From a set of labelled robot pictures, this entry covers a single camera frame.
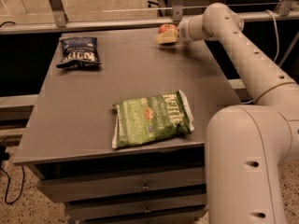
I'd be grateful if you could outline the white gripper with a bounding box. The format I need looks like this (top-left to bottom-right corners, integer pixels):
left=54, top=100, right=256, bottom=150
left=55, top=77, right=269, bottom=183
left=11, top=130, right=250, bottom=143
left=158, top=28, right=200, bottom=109
left=155, top=18, right=193, bottom=44

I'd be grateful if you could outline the red apple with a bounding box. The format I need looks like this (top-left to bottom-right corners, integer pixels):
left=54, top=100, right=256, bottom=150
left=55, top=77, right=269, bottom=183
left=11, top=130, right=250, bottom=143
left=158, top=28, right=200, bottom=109
left=159, top=23, right=177, bottom=34

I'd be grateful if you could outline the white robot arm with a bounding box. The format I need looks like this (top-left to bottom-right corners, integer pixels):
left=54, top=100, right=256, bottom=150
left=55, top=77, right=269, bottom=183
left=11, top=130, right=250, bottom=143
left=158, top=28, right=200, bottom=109
left=155, top=3, right=299, bottom=224

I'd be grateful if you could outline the green jalapeno chip bag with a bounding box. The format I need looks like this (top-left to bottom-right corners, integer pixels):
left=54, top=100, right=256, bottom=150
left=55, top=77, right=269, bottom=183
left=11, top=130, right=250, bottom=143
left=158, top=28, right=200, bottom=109
left=112, top=90, right=194, bottom=149

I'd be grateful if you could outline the dark blue chip bag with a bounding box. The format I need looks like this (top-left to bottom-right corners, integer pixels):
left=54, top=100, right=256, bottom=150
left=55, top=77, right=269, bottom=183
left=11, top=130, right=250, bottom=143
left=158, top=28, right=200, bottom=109
left=56, top=36, right=101, bottom=69

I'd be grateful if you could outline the grey drawer cabinet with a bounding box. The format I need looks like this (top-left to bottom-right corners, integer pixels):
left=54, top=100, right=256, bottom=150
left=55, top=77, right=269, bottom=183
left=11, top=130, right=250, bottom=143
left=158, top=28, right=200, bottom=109
left=14, top=29, right=239, bottom=224

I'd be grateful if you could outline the white cable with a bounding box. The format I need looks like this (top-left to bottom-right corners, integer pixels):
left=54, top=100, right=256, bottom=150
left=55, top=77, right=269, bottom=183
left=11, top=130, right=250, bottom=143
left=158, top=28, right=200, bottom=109
left=241, top=9, right=280, bottom=105

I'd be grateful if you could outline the metal railing frame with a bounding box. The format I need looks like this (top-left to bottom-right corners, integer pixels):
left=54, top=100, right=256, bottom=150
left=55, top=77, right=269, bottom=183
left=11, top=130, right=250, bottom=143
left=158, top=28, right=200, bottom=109
left=0, top=0, right=298, bottom=35

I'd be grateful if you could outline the black floor cable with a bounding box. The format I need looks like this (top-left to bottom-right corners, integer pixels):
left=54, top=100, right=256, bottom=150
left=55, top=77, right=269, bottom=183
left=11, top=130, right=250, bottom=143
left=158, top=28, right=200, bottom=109
left=0, top=136, right=26, bottom=205

